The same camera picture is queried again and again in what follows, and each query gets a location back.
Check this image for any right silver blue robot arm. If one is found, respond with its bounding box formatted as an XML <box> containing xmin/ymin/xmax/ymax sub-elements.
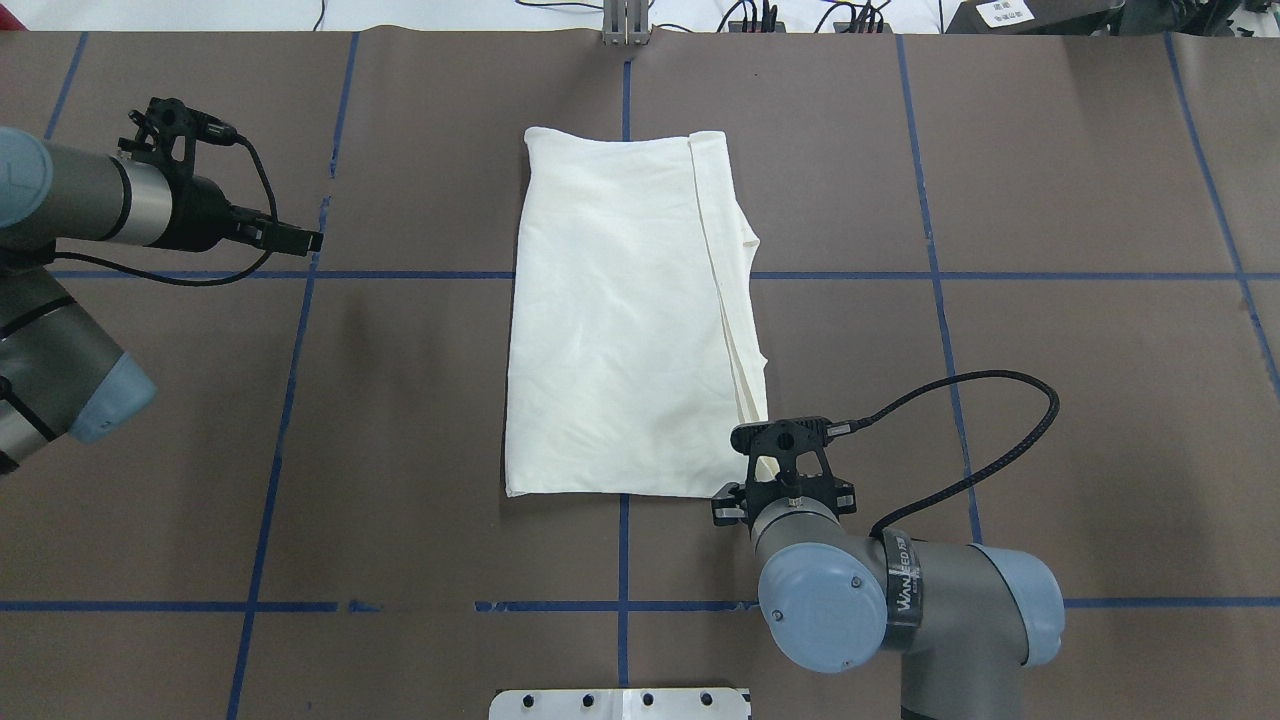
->
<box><xmin>710</xmin><ymin>482</ymin><xmax>1066</xmax><ymax>719</ymax></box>

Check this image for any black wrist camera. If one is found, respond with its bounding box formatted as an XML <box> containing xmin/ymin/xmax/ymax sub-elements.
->
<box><xmin>116</xmin><ymin>97</ymin><xmax>244</xmax><ymax>181</ymax></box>
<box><xmin>730</xmin><ymin>416</ymin><xmax>836</xmax><ymax>487</ymax></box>

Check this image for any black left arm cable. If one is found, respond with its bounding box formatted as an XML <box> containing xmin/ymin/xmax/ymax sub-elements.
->
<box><xmin>40</xmin><ymin>129</ymin><xmax>282</xmax><ymax>290</ymax></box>

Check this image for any cream long-sleeve printed shirt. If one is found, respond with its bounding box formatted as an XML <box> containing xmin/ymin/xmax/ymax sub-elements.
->
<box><xmin>504</xmin><ymin>127</ymin><xmax>769</xmax><ymax>498</ymax></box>

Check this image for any near orange black electronics box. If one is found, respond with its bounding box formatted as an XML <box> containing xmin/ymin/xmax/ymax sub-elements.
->
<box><xmin>813</xmin><ymin>1</ymin><xmax>892</xmax><ymax>35</ymax></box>

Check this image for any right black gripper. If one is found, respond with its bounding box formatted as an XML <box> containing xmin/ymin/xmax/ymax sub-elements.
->
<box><xmin>710</xmin><ymin>477</ymin><xmax>858</xmax><ymax>528</ymax></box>

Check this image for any orange black electronics box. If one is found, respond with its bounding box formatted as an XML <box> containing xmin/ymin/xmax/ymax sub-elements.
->
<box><xmin>813</xmin><ymin>1</ymin><xmax>892</xmax><ymax>35</ymax></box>
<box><xmin>714</xmin><ymin>1</ymin><xmax>786</xmax><ymax>35</ymax></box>

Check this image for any black camera stand base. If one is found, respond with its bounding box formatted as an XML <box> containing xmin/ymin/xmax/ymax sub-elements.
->
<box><xmin>940</xmin><ymin>1</ymin><xmax>1277</xmax><ymax>38</ymax></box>

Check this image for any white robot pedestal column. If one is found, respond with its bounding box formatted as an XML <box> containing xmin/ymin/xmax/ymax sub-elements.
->
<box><xmin>488</xmin><ymin>687</ymin><xmax>754</xmax><ymax>719</ymax></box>

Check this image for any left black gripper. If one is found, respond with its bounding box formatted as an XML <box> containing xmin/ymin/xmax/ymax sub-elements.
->
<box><xmin>175</xmin><ymin>176</ymin><xmax>324</xmax><ymax>255</ymax></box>

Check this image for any aluminium frame post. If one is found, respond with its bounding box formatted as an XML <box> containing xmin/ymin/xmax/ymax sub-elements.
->
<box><xmin>600</xmin><ymin>0</ymin><xmax>652</xmax><ymax>47</ymax></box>

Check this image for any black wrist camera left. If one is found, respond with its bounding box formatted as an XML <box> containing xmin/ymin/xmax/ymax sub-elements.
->
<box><xmin>116</xmin><ymin>97</ymin><xmax>244</xmax><ymax>181</ymax></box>

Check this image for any far orange black electronics box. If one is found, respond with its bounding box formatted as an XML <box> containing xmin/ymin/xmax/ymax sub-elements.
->
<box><xmin>714</xmin><ymin>1</ymin><xmax>786</xmax><ymax>35</ymax></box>

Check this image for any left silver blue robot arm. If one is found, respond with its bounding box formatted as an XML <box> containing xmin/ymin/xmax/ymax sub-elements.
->
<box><xmin>1</xmin><ymin>117</ymin><xmax>324</xmax><ymax>475</ymax></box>

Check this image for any black braided right cable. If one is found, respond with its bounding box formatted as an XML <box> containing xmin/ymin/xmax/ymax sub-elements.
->
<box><xmin>826</xmin><ymin>370</ymin><xmax>1061</xmax><ymax>541</ymax></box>

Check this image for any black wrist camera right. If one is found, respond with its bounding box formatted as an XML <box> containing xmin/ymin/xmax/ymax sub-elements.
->
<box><xmin>730</xmin><ymin>416</ymin><xmax>836</xmax><ymax>487</ymax></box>

